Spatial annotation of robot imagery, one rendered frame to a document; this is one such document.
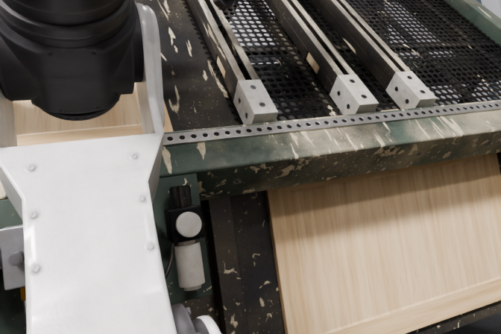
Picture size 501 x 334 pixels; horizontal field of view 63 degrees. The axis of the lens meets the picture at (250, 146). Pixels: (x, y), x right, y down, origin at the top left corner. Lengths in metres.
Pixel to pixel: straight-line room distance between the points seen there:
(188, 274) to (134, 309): 0.43
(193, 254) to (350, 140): 0.46
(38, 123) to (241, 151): 0.43
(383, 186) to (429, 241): 0.24
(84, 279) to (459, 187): 1.36
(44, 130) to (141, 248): 0.63
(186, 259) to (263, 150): 0.29
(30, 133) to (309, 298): 0.82
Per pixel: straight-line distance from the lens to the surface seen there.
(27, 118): 0.99
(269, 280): 1.19
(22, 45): 0.41
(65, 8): 0.38
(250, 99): 0.98
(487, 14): 2.05
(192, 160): 0.85
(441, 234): 1.51
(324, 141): 0.97
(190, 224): 0.74
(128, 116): 0.98
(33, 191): 0.40
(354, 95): 1.11
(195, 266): 0.78
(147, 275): 0.36
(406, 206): 1.41
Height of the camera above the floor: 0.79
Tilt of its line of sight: 4 degrees up
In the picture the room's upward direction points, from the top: 8 degrees counter-clockwise
